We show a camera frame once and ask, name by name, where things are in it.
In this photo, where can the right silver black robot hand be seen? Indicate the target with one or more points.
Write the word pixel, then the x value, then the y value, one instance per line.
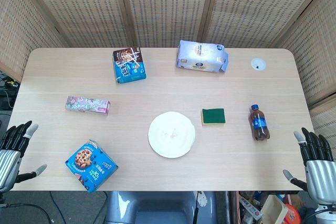
pixel 320 174

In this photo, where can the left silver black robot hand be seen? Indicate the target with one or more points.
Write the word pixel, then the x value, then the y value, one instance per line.
pixel 9 161

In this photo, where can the green yellow sponge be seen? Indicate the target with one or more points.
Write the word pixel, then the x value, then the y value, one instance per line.
pixel 213 116

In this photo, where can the white round plate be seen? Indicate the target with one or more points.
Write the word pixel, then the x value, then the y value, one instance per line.
pixel 172 134

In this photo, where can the orange round packet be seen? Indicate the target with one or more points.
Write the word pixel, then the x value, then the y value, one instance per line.
pixel 292 213

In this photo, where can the white printed packet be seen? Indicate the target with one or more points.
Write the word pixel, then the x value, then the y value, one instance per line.
pixel 249 207

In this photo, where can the small cola bottle blue label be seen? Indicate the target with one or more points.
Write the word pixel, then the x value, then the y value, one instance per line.
pixel 259 124

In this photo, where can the blue chocolate chip cookie box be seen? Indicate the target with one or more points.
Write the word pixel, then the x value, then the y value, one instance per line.
pixel 90 165

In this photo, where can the pink floral narrow box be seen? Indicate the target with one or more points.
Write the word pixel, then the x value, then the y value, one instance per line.
pixel 86 105

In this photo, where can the white perforated disc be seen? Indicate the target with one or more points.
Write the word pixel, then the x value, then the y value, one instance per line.
pixel 202 200

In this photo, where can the blue chocolate stick biscuit box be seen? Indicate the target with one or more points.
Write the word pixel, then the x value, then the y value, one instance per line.
pixel 129 66

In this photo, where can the grey robot torso base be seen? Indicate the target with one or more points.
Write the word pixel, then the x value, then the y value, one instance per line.
pixel 157 208

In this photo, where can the pale blue tissue pack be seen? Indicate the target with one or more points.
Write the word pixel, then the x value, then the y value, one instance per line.
pixel 200 56

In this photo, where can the woven bamboo folding screen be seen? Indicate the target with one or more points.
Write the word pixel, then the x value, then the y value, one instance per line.
pixel 162 6

